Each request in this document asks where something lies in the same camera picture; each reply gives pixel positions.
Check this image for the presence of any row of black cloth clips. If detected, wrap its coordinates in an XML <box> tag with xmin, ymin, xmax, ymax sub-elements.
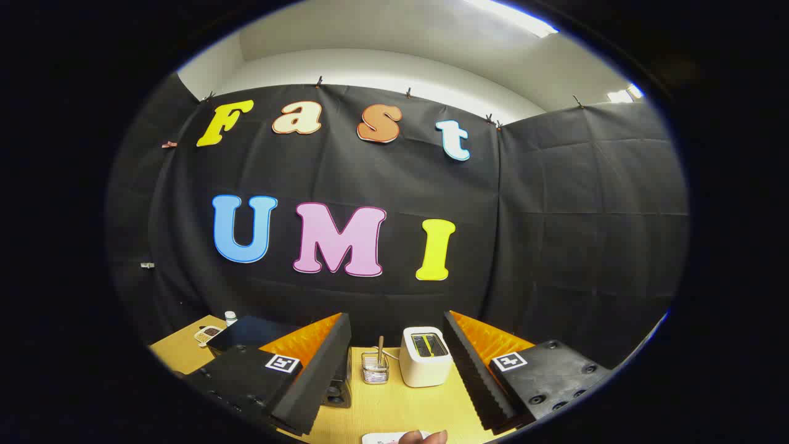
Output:
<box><xmin>202</xmin><ymin>75</ymin><xmax>585</xmax><ymax>131</ymax></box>

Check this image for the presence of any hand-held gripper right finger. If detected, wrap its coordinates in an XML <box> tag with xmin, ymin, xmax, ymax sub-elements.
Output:
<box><xmin>443</xmin><ymin>310</ymin><xmax>612</xmax><ymax>435</ymax></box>

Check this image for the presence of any clear wire utensil holder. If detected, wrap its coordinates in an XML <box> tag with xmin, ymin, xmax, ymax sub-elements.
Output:
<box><xmin>361</xmin><ymin>350</ymin><xmax>390</xmax><ymax>385</ymax></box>

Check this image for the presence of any long ceiling light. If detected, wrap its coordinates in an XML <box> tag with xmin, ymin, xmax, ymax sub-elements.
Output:
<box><xmin>462</xmin><ymin>0</ymin><xmax>560</xmax><ymax>39</ymax></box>

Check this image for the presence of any small ceiling light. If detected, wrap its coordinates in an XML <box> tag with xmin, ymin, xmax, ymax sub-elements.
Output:
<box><xmin>606</xmin><ymin>83</ymin><xmax>645</xmax><ymax>104</ymax></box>

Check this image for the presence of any white bread toaster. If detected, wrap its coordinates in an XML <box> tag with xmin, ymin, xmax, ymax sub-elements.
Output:
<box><xmin>399</xmin><ymin>326</ymin><xmax>454</xmax><ymax>388</ymax></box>

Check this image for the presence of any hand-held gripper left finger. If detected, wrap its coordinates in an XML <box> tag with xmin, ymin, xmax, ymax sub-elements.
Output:
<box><xmin>184</xmin><ymin>312</ymin><xmax>353</xmax><ymax>437</ymax></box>

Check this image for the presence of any black toaster oven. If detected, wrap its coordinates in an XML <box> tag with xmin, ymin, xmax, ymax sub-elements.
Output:
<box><xmin>206</xmin><ymin>316</ymin><xmax>353</xmax><ymax>409</ymax></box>

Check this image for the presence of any white square plate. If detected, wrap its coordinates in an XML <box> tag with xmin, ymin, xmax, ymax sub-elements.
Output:
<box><xmin>361</xmin><ymin>431</ymin><xmax>432</xmax><ymax>444</ymax></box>

